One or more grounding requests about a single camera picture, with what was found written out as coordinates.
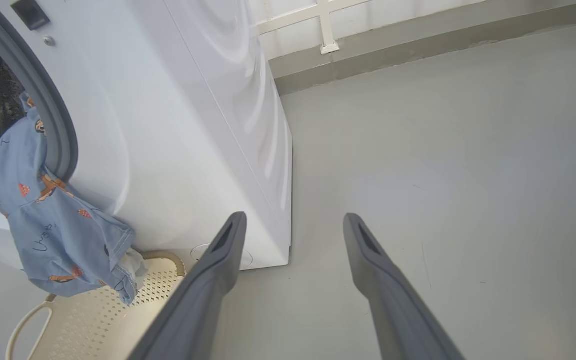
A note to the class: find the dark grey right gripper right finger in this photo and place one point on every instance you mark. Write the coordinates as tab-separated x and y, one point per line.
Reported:
398	310

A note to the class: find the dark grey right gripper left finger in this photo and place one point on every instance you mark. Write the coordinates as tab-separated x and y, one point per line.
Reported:
198	300

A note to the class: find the blue printed denim garment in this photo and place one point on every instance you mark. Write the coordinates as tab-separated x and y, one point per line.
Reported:
58	235

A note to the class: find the white front-load washing machine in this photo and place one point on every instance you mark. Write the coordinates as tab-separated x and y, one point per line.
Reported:
178	125

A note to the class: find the cream perforated laundry basket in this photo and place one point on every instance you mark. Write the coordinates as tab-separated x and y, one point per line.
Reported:
93	325

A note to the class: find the white metal railing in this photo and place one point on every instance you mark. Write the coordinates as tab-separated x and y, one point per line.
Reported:
325	25

